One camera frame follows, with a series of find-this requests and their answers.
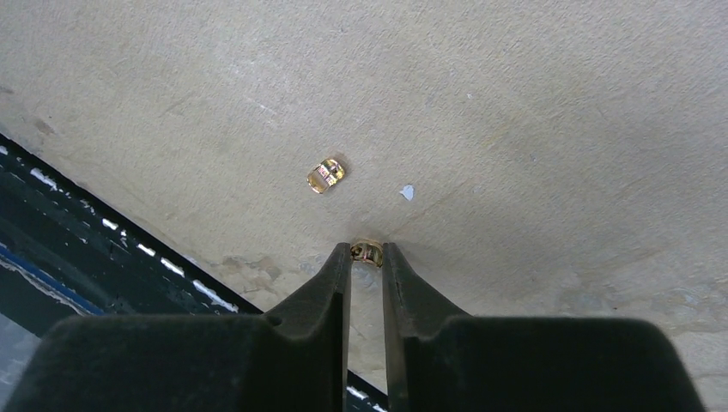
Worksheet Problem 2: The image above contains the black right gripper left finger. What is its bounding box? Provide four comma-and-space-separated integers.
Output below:
5, 243, 352, 411

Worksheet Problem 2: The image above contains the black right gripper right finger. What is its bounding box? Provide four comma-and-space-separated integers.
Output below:
382, 243, 704, 411

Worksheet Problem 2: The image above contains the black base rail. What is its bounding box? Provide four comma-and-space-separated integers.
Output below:
1, 138, 388, 411

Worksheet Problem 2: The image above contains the small gold stud earring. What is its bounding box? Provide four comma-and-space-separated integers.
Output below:
306, 158, 346, 194

